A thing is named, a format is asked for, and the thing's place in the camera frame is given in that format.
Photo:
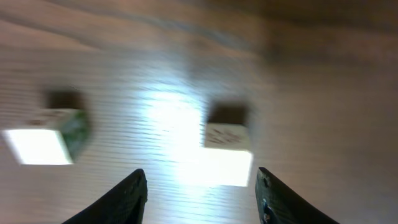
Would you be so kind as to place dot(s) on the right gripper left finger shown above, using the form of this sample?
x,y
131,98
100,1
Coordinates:
x,y
123,204

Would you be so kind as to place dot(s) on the green Z white block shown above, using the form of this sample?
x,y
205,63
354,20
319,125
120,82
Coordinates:
x,y
52,137

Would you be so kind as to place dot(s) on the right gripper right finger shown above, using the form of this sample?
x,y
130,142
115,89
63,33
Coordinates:
x,y
279,204

